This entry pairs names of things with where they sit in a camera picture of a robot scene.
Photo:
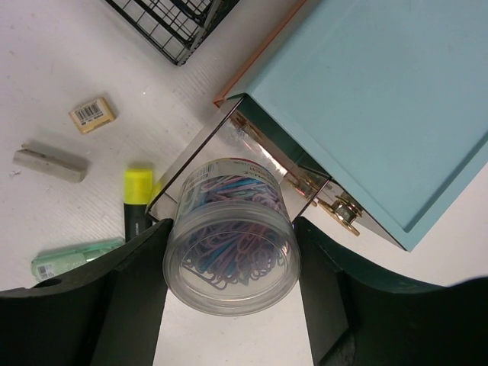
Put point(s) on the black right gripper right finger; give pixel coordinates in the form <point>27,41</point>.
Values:
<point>359,313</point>

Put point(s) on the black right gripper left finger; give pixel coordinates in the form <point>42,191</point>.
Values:
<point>106,312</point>

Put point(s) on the clear jar of paper clips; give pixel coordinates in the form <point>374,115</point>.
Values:
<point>231,252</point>

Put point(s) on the clear drawer with gold knob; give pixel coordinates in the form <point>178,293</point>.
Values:
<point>243,140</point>

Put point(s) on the green correction tape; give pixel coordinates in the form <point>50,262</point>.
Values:
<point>55,262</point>

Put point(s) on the yellow highlighter marker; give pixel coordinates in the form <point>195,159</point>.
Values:
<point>138,185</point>

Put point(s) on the grey worn eraser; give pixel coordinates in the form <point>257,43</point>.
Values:
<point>51,161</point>

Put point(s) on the beige eraser with barcode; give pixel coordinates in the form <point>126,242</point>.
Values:
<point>92,115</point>

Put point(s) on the blue orange drawer box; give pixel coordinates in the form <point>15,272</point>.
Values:
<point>389,97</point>

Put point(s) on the black wire mesh desk organizer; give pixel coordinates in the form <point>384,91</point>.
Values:
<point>175,28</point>

